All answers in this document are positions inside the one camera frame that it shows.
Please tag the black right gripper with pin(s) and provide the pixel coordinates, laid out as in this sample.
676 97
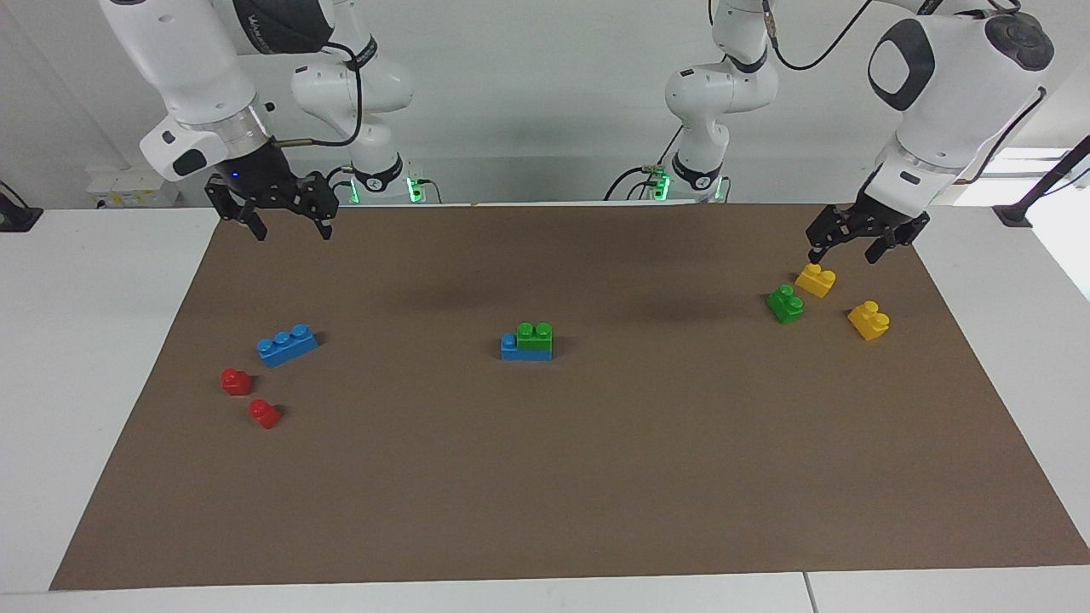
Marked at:
260 174

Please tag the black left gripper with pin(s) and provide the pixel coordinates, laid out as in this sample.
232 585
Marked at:
881 209

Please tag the blue three-stud toy brick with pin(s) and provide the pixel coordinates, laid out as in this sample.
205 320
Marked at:
519 354
287 345

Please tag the green two-stud toy brick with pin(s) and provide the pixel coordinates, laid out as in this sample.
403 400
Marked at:
536 338
784 304

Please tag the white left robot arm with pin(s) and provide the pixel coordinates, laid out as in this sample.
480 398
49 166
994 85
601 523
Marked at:
954 94

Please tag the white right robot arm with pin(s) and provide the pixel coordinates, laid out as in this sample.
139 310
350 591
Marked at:
196 60

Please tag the yellow two-stud toy brick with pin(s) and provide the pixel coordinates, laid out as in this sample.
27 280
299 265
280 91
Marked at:
869 321
815 279

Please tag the white labelled box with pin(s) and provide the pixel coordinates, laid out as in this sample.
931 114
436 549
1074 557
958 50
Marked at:
111 194

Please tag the red single-stud toy block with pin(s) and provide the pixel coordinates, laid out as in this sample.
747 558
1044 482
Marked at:
264 414
236 381

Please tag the black table clamp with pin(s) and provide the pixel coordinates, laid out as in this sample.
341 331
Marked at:
17 220

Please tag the brown table mat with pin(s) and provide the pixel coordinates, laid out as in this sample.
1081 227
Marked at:
553 477

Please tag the black camera stand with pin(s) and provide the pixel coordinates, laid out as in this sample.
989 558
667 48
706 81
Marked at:
1013 214

